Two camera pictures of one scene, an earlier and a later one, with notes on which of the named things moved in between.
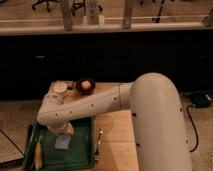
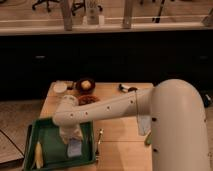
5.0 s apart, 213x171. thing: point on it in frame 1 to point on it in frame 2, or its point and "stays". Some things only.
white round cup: (60, 87) stays
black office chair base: (45, 1) stays
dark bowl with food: (85, 86) stays
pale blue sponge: (62, 141) to (74, 147)
